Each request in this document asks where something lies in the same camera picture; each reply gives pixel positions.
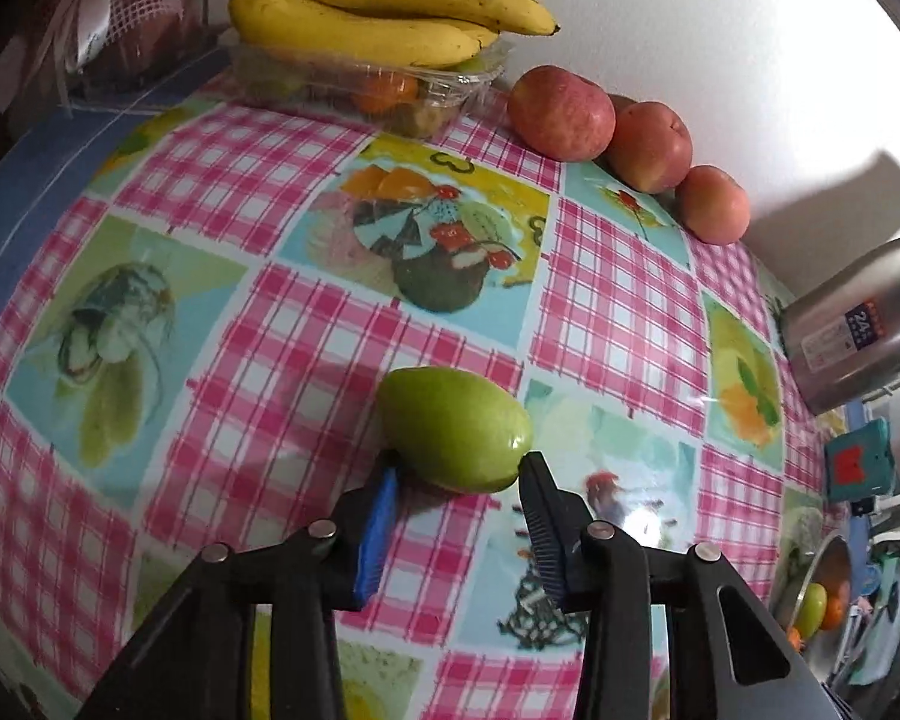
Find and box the red apple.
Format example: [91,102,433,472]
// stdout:
[606,100,695,194]
[675,165,751,246]
[507,65,617,162]

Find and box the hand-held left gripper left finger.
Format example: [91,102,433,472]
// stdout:
[75,450,402,720]

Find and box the round steel plate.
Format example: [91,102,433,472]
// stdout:
[769,532,871,683]

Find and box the large green jujube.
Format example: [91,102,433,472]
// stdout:
[793,583,828,638]

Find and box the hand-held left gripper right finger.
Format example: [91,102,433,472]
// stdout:
[517,451,852,720]

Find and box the clear plastic fruit container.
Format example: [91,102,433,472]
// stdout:
[229,41,515,140]

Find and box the teal device with red label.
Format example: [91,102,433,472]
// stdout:
[823,420,895,502]

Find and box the steel thermos jug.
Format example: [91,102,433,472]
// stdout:
[782,232,900,417]

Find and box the blue tablecloth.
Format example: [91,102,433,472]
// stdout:
[0,45,233,361]

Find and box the small green jujube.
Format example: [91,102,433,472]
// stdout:
[375,366,535,496]

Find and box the pink wrapped flower bouquet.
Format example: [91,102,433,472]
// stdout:
[0,0,248,117]

